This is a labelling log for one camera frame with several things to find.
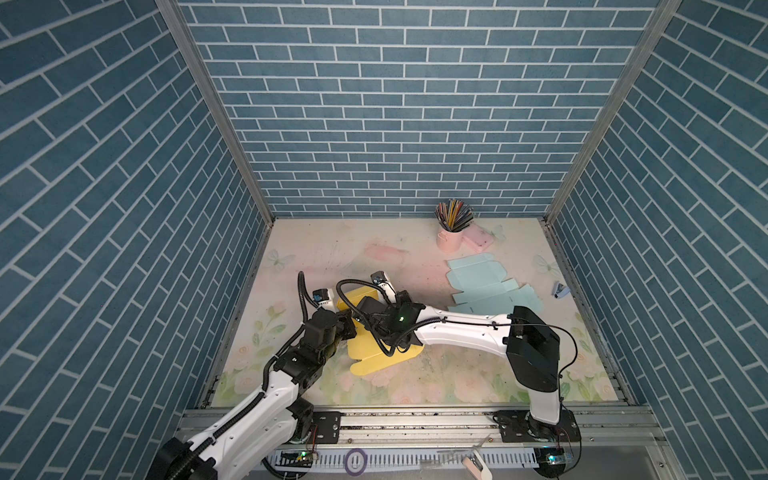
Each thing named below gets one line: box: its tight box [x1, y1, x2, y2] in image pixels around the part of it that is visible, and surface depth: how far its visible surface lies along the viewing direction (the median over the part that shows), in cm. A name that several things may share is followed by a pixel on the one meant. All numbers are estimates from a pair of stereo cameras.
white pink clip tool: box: [462, 449, 493, 480], surface depth 69 cm
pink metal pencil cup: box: [436, 229, 464, 253], surface depth 107 cm
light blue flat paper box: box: [446, 253, 544, 315], surface depth 101 cm
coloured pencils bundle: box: [434, 199, 475, 232], surface depth 107 cm
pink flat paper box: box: [461, 222, 494, 253], surface depth 114 cm
